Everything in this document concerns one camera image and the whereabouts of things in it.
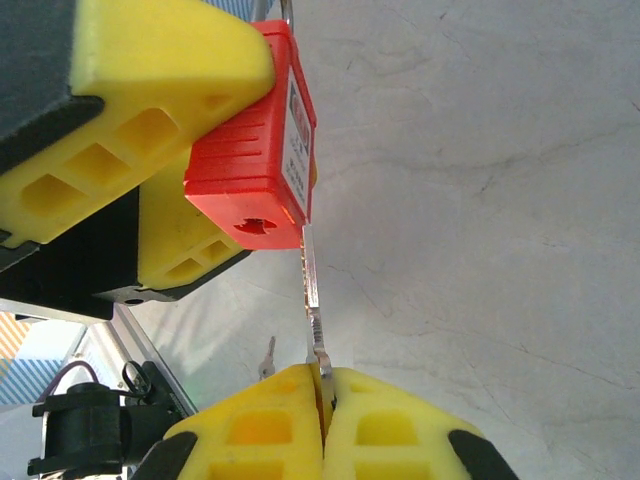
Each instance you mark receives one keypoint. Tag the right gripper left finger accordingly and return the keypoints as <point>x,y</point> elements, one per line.
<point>260,430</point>

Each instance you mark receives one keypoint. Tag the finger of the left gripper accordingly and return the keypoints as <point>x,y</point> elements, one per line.
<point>170,240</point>
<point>150,65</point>

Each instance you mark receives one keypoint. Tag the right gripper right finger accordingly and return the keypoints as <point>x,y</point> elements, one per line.
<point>395,435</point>

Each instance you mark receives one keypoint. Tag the small silver key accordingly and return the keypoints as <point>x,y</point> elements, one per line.
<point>312,280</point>
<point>270,360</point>

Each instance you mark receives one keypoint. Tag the red plastic padlock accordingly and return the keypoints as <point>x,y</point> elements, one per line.
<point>240,165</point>

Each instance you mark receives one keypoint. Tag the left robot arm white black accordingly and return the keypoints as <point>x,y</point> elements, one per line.
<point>85,425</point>

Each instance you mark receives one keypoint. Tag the colourful plaid backdrop panel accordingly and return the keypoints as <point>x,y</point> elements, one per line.
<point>30,380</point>

